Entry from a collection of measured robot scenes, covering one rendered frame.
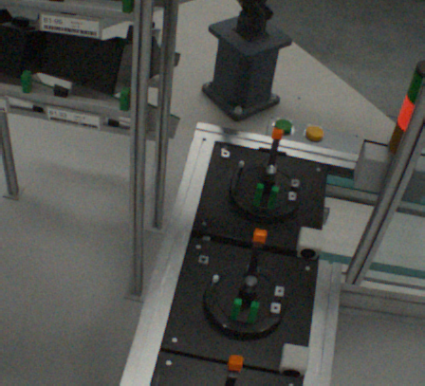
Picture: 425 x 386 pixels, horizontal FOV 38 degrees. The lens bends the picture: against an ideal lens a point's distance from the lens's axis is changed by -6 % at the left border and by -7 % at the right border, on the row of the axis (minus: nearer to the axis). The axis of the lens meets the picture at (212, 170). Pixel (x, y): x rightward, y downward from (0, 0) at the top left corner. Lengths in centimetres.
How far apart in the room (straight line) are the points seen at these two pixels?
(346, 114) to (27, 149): 80
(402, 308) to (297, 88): 72
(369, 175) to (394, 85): 236
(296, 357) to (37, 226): 60
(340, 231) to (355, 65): 217
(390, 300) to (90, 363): 57
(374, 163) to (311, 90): 74
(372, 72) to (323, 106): 174
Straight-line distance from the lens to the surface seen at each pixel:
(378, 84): 332
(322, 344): 110
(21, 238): 132
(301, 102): 166
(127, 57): 92
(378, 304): 123
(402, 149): 93
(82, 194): 138
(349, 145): 143
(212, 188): 125
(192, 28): 187
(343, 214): 134
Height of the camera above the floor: 189
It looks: 46 degrees down
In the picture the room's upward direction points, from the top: 8 degrees clockwise
